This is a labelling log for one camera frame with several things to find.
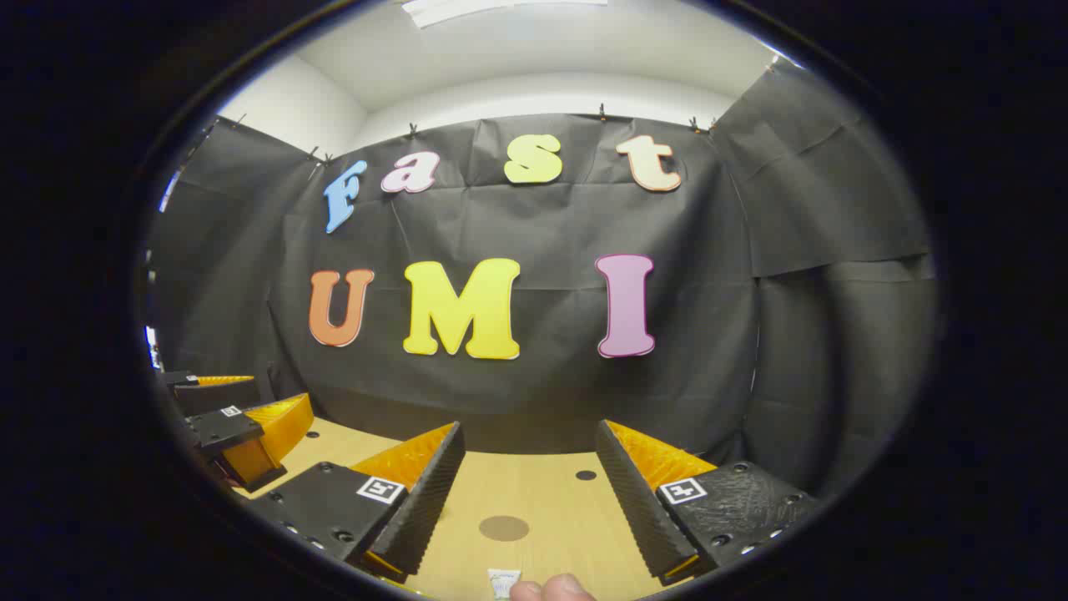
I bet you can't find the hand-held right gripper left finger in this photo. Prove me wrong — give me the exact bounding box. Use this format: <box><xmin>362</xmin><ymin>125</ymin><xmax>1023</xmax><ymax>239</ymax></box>
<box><xmin>244</xmin><ymin>422</ymin><xmax>466</xmax><ymax>585</ymax></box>

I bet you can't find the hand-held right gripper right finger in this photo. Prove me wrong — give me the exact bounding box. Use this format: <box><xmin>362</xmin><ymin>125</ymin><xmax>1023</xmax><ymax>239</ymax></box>
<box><xmin>595</xmin><ymin>419</ymin><xmax>823</xmax><ymax>587</ymax></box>

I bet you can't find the black backdrop cloth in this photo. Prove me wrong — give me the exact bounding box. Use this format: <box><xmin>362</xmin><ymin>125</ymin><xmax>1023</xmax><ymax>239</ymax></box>
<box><xmin>142</xmin><ymin>58</ymin><xmax>940</xmax><ymax>502</ymax></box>

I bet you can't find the ceiling light panel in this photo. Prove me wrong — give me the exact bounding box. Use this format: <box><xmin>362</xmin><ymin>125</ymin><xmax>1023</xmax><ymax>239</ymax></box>
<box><xmin>400</xmin><ymin>0</ymin><xmax>610</xmax><ymax>28</ymax></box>

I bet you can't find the wooden desktop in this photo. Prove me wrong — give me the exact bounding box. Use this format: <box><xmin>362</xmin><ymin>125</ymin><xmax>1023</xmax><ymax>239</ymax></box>
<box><xmin>234</xmin><ymin>416</ymin><xmax>727</xmax><ymax>601</ymax></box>

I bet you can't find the round brown coaster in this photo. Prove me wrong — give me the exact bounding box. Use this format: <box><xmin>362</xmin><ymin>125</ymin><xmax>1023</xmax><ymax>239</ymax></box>
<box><xmin>479</xmin><ymin>515</ymin><xmax>531</xmax><ymax>543</ymax></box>

